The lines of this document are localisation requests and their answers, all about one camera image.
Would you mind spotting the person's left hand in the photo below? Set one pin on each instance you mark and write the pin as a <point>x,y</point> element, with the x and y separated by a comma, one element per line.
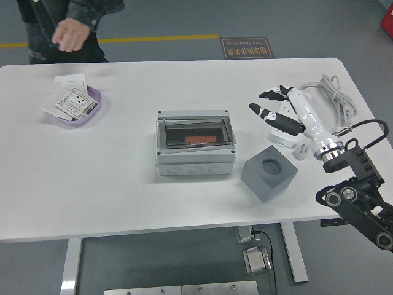
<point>70,35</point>

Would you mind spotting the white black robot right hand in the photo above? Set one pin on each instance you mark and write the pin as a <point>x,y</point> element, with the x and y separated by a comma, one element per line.
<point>307,113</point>

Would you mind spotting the orange cylinder object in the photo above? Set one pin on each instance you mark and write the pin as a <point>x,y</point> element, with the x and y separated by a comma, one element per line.
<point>199,139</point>

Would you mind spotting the grey junction box with lid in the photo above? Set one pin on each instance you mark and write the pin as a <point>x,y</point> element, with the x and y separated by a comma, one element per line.
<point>193,159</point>

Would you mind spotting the person's left forearm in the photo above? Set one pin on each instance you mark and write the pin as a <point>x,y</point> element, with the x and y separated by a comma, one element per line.
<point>92,10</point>

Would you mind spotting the grey cube holder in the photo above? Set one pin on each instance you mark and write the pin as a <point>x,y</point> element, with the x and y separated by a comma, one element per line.
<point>264,181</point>

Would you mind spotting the red object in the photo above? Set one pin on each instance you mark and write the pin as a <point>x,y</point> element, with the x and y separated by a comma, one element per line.
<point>388,21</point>

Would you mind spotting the grey under-table control box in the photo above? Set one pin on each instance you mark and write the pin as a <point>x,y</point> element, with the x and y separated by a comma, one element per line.
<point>244,235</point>

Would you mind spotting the silver metal box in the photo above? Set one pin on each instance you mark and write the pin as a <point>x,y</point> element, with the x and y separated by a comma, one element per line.
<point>256,259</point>

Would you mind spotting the person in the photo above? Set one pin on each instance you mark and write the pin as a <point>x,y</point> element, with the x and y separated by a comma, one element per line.
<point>40,30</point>

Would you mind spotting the white power strip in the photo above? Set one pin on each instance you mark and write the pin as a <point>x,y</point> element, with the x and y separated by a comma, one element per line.
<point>284,138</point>

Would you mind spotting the purple plastic tray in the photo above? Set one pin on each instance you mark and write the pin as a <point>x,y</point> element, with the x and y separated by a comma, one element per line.
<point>96,96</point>

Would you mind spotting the white socket panel printed wrap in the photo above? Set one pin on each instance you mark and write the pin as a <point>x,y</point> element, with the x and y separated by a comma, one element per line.
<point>76,103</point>

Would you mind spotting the plain white flat panel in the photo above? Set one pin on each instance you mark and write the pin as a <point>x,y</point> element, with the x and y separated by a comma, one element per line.
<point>49,104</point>

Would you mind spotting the yellow floor tape line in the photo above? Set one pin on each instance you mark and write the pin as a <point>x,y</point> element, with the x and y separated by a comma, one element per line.
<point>153,38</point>

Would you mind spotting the black orange floor sign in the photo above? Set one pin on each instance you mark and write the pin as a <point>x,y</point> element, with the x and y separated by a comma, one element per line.
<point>245,49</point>

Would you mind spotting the black table control panel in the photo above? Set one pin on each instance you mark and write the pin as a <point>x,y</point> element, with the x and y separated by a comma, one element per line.
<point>330,222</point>

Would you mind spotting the white table leg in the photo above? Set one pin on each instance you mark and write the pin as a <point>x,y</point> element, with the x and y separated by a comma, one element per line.
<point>71,267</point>
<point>294,255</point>

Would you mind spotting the grey metal plate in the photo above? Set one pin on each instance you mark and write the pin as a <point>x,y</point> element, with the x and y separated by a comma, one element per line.
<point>219,289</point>
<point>141,291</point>

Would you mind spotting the white wall switch plate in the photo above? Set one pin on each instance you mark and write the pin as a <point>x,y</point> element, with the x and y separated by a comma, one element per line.
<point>70,81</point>

